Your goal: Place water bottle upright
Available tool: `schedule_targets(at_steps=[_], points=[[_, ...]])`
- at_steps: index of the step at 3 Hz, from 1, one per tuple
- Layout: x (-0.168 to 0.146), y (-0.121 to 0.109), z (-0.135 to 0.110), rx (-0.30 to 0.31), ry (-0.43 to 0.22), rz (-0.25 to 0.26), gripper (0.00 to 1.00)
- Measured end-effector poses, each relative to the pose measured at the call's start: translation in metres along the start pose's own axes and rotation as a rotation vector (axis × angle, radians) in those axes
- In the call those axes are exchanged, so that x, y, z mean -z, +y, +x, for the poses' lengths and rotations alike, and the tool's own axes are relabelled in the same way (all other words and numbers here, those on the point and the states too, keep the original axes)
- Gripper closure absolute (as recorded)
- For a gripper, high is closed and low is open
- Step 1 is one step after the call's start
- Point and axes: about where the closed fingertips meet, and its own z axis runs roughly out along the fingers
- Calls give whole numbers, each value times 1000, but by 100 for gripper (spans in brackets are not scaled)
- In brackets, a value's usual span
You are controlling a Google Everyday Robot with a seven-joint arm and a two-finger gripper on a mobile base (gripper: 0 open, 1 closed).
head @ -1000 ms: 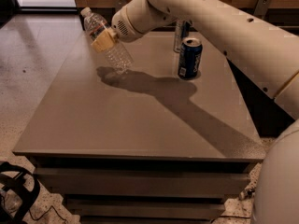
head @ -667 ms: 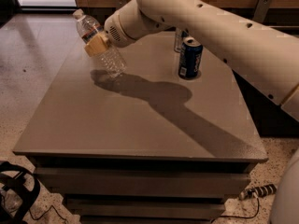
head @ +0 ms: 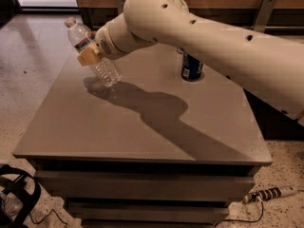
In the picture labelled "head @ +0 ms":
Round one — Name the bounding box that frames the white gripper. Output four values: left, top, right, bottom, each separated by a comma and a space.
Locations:
76, 13, 155, 67

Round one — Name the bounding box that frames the clear plastic water bottle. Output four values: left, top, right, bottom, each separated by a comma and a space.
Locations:
65, 17, 122, 87

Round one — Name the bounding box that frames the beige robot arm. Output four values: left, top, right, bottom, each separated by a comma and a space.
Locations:
78, 0, 304, 124

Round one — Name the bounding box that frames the silver slim can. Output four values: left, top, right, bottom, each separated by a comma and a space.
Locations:
177, 47, 183, 54

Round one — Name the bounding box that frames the blue soda can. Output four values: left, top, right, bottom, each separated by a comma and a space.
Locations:
181, 53, 203, 82

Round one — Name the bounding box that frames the grey drawer cabinet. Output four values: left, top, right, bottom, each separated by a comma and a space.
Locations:
14, 45, 272, 228

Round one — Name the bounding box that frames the white power strip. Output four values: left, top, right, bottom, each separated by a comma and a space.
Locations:
242, 186, 297, 204

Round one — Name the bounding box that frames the black base frame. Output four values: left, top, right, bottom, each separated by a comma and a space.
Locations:
0, 164, 41, 228

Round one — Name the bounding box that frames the thin black floor cable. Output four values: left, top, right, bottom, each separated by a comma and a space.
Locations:
28, 208, 70, 228

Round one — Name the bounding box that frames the right metal bracket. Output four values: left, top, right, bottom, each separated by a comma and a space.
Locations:
252, 0, 277, 33

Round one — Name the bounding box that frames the black power cable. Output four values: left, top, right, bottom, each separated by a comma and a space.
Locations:
215, 200, 265, 226

